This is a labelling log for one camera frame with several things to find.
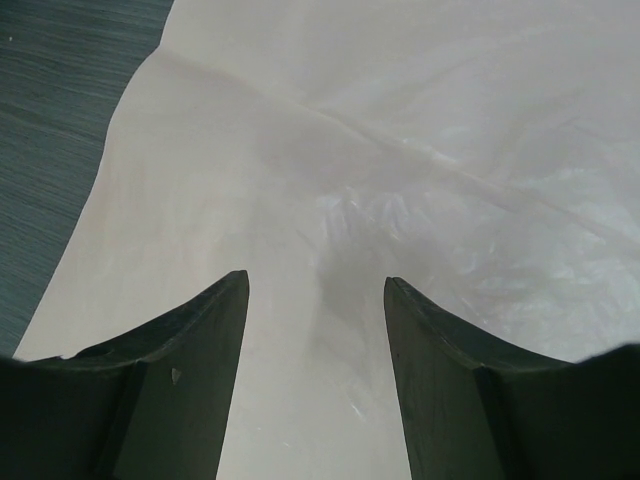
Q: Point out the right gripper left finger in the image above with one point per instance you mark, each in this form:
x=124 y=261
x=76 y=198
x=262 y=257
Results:
x=152 y=403

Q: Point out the pink flower bouquet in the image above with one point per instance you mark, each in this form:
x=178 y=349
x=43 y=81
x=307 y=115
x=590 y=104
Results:
x=487 y=152

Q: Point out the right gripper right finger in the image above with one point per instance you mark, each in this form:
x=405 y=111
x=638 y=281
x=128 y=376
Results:
x=474 y=406

